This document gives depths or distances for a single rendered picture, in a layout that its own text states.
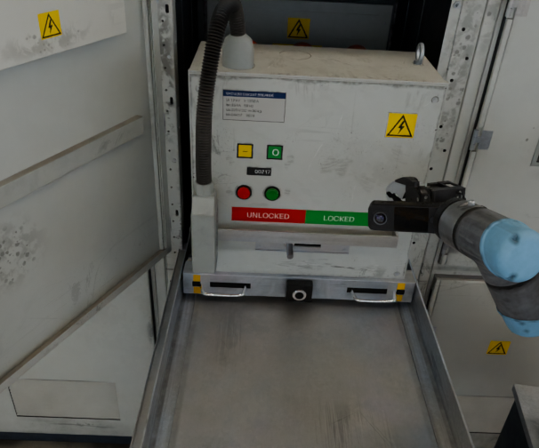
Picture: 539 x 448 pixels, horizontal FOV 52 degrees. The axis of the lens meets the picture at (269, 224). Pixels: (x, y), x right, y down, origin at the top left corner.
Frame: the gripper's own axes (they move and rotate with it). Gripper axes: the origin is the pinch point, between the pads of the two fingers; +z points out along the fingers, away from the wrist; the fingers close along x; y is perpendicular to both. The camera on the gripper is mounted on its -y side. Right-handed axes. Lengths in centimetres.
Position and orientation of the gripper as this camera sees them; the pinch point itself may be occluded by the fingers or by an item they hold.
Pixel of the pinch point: (387, 191)
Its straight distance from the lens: 105.5
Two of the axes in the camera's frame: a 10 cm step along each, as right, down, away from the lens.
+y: 9.7, -1.0, 2.3
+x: -0.2, -9.5, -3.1
